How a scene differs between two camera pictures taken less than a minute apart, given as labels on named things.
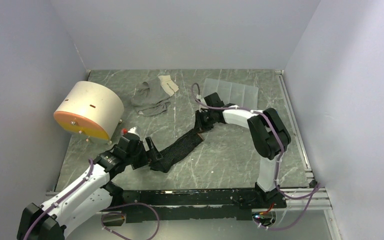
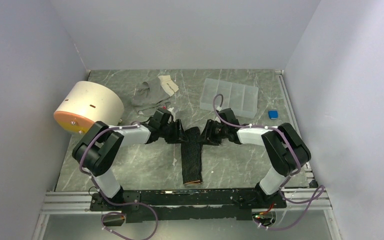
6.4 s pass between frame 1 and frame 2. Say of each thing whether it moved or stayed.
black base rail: stayed
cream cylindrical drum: stayed
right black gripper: moved
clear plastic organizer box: stayed
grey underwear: stayed
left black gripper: moved
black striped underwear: moved
